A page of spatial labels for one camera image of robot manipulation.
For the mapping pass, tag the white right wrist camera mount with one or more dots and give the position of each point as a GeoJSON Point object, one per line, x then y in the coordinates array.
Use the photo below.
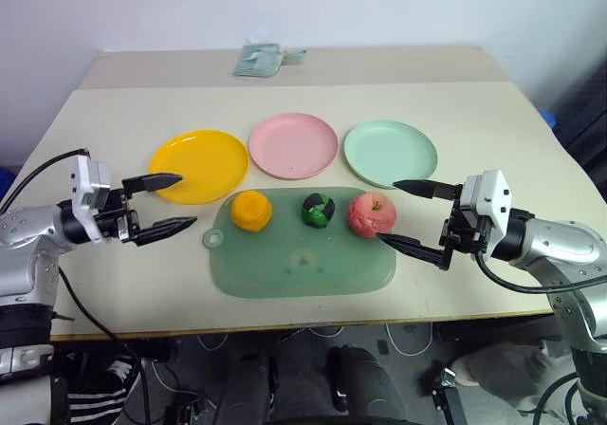
{"type": "Point", "coordinates": [493, 197]}

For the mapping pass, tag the orange fruit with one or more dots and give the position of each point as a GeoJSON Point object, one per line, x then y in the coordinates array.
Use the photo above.
{"type": "Point", "coordinates": [251, 210]}

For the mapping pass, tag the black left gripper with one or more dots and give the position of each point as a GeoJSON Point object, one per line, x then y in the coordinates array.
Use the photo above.
{"type": "Point", "coordinates": [116, 218]}

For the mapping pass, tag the light green plate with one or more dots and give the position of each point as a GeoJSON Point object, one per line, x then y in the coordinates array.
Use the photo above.
{"type": "Point", "coordinates": [389, 152]}

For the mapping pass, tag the green black avocado toy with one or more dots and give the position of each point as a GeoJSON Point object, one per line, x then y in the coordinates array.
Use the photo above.
{"type": "Point", "coordinates": [318, 210]}

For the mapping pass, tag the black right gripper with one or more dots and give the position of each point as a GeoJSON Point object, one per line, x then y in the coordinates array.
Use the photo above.
{"type": "Point", "coordinates": [462, 233]}

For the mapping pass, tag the yellow plate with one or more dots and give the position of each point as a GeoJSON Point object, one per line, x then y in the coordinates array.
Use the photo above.
{"type": "Point", "coordinates": [199, 166]}

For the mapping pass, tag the pink plate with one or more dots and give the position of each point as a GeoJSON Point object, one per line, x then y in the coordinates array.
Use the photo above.
{"type": "Point", "coordinates": [293, 145]}

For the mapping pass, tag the red apple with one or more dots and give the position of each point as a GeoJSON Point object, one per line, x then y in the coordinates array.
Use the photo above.
{"type": "Point", "coordinates": [372, 215]}

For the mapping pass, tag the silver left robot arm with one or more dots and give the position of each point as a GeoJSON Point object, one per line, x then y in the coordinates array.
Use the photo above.
{"type": "Point", "coordinates": [28, 235]}

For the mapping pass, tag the black and white striped shoe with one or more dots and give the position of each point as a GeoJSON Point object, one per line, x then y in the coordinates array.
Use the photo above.
{"type": "Point", "coordinates": [99, 396]}

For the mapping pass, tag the green translucent cutting board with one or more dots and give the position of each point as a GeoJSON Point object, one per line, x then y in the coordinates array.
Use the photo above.
{"type": "Point", "coordinates": [303, 259]}

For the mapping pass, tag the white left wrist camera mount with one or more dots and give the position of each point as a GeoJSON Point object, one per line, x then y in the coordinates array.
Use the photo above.
{"type": "Point", "coordinates": [90, 183]}

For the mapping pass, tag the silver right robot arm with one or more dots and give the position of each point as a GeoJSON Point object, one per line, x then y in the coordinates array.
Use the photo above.
{"type": "Point", "coordinates": [564, 254]}

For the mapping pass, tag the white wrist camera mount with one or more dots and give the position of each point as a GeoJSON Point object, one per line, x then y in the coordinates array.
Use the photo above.
{"type": "Point", "coordinates": [90, 183]}
{"type": "Point", "coordinates": [493, 197]}

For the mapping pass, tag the blue object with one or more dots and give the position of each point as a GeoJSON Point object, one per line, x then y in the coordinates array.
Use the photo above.
{"type": "Point", "coordinates": [549, 117]}

